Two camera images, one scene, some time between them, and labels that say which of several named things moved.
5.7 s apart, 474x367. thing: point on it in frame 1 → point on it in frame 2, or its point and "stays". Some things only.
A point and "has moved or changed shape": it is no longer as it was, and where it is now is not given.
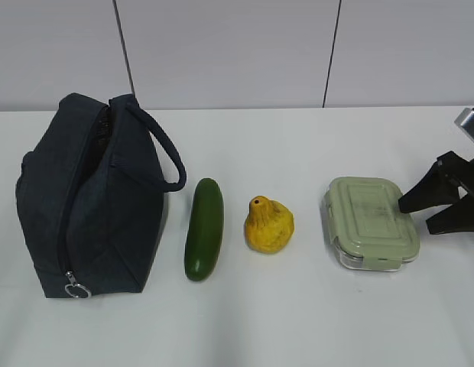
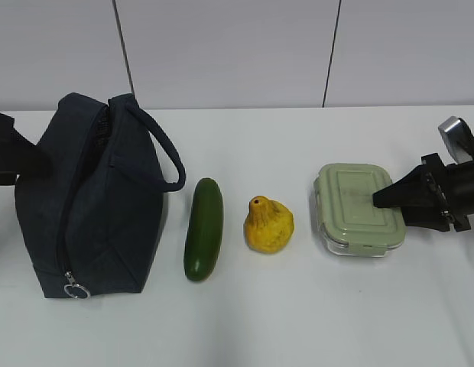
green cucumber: x=206 y=228 stays
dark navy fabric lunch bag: x=90 y=194 stays
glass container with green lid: x=363 y=223 has moved or changed shape
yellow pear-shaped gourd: x=269 y=226 stays
